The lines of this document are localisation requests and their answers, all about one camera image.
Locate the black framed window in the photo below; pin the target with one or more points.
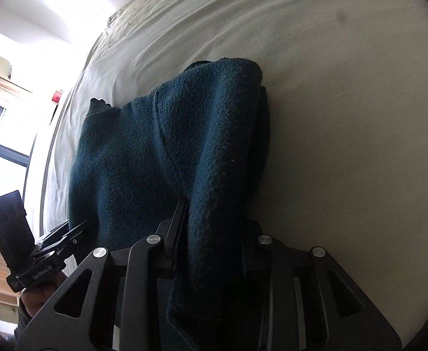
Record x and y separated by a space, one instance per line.
2 142

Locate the person's left hand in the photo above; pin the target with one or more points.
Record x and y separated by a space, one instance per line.
40 294

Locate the dark teal knit sweater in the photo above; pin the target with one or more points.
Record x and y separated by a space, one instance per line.
155 146

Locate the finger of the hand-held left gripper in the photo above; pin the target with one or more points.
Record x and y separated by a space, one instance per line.
66 231
78 243

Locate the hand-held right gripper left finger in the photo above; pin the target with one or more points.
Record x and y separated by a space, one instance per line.
176 226

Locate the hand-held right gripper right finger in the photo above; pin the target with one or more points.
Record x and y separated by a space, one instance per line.
268 263

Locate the red wall alarm box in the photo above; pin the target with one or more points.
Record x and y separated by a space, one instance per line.
57 96

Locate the white bed sheet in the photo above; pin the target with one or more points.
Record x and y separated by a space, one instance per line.
345 117

